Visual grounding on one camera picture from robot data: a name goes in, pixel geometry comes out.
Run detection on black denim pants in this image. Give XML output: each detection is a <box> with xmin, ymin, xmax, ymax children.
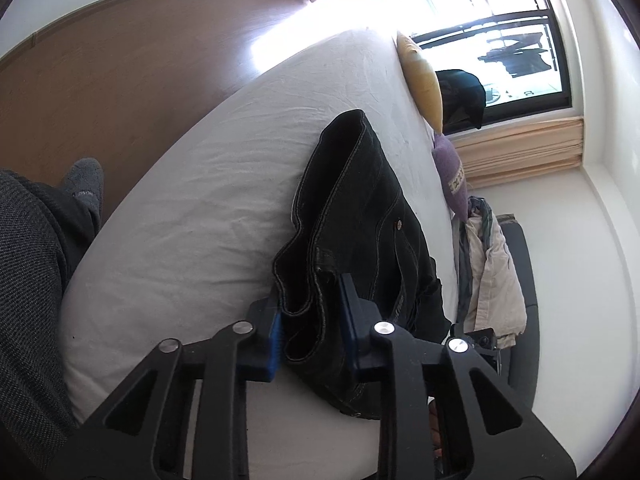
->
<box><xmin>272</xmin><ymin>110</ymin><xmax>450</xmax><ymax>420</ymax></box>

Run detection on person right hand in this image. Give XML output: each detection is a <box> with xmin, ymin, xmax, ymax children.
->
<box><xmin>428</xmin><ymin>399</ymin><xmax>442</xmax><ymax>460</ymax></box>

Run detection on dark grey headboard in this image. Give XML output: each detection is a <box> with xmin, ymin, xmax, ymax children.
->
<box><xmin>497</xmin><ymin>211</ymin><xmax>542</xmax><ymax>409</ymax></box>

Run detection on beige grey folded duvet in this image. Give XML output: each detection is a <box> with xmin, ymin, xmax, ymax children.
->
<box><xmin>456</xmin><ymin>196</ymin><xmax>527</xmax><ymax>350</ymax></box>

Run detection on purple patterned pillow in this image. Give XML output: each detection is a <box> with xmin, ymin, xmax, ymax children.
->
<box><xmin>432</xmin><ymin>134</ymin><xmax>469</xmax><ymax>222</ymax></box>

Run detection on right beige curtain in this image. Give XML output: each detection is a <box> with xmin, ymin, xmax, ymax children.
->
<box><xmin>452</xmin><ymin>117</ymin><xmax>585</xmax><ymax>188</ymax></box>

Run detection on white bed mattress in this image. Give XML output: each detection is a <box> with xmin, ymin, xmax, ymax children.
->
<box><xmin>60</xmin><ymin>29</ymin><xmax>461</xmax><ymax>480</ymax></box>

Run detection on person leg dark trousers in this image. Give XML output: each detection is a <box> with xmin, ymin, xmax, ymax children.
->
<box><xmin>1</xmin><ymin>170</ymin><xmax>101</xmax><ymax>471</ymax></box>

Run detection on black clothes on chair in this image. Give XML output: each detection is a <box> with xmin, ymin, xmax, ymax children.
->
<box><xmin>436</xmin><ymin>70</ymin><xmax>486</xmax><ymax>134</ymax></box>

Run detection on grey socked foot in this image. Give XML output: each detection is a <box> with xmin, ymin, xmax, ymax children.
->
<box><xmin>60</xmin><ymin>157</ymin><xmax>104</xmax><ymax>222</ymax></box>

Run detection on yellow pillow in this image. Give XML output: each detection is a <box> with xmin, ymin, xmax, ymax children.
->
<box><xmin>397</xmin><ymin>32</ymin><xmax>444</xmax><ymax>134</ymax></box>

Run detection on hanging dark clothes outside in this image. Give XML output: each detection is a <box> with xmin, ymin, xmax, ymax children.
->
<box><xmin>478</xmin><ymin>32</ymin><xmax>552</xmax><ymax>78</ymax></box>

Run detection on black sliding door frame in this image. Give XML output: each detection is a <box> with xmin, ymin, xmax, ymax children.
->
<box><xmin>412</xmin><ymin>0</ymin><xmax>572</xmax><ymax>133</ymax></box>

